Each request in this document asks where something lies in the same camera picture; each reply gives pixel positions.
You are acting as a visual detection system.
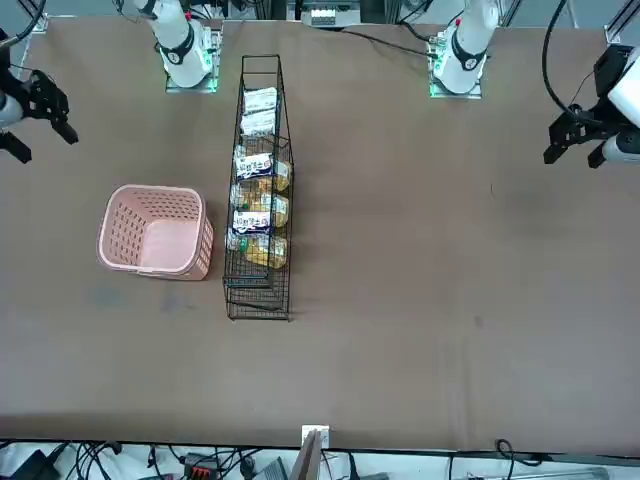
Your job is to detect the yellow oil bottle white cap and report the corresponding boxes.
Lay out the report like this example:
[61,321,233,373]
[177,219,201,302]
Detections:
[229,181,292,227]
[234,145,294,194]
[224,226,290,267]

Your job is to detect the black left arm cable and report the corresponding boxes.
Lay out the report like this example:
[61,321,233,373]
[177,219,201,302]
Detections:
[542,0,601,121]

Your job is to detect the pink plastic basket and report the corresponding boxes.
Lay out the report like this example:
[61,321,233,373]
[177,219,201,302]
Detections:
[95,183,216,282]

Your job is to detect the black wire shelf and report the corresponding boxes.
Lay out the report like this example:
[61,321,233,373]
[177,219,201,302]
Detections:
[221,53,297,322]

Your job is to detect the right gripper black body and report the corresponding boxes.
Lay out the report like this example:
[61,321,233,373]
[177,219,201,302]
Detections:
[0,59,39,122]

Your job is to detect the blue white biscuit packet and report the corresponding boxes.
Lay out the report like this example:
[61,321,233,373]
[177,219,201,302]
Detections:
[231,209,273,237]
[233,152,275,182]

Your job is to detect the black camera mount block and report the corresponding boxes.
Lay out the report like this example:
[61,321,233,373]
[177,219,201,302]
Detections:
[593,44,635,97]

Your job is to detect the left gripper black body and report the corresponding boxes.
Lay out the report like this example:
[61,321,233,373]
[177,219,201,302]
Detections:
[568,101,627,142]

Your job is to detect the aluminium frame post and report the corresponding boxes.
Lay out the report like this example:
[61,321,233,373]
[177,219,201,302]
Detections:
[288,423,332,480]

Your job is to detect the white snack packet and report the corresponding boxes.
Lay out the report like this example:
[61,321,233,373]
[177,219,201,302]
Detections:
[240,110,277,137]
[243,86,279,115]

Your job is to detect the black base cable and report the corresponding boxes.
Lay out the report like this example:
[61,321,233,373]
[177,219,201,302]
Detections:
[339,27,434,56]

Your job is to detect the grey power strip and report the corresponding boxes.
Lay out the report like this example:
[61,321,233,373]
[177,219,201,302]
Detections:
[301,7,346,29]

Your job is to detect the red black power strip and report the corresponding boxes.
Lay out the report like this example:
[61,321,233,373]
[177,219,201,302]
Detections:
[181,451,215,480]

